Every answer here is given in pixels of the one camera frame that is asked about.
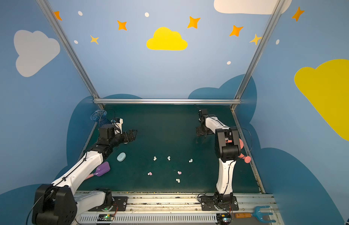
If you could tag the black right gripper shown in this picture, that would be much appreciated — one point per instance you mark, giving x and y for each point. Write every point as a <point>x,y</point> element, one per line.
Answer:
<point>201,129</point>

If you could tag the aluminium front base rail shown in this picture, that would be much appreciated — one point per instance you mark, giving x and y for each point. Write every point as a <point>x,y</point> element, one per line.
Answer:
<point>145,208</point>

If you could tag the light blue earbud case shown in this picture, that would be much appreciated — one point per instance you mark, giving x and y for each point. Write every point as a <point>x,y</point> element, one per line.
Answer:
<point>121,157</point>

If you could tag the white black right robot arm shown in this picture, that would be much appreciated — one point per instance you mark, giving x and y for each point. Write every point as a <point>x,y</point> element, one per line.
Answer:
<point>227,149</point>

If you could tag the aluminium frame post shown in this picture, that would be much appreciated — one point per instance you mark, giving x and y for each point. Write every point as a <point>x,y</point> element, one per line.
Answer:
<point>270,26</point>
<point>55,24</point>

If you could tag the purple ribbed glass vase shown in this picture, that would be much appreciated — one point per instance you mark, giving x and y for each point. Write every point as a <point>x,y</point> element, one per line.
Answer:
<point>99,116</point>

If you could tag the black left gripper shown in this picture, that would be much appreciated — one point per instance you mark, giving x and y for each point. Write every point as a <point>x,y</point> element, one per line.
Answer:
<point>127,136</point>

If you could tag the aluminium right frame post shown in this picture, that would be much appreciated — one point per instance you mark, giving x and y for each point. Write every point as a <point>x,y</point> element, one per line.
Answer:
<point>270,26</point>

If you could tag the aluminium left frame post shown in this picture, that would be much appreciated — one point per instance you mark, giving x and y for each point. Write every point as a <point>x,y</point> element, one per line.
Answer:
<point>55,24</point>

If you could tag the aluminium back frame rail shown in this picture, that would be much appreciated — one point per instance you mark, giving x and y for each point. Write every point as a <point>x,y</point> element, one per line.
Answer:
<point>122,101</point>

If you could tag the blue toy garden fork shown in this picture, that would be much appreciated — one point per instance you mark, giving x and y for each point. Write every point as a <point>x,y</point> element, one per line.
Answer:
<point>257,214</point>

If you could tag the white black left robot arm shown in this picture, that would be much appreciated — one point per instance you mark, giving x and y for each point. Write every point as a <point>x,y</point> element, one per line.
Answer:
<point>56,204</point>

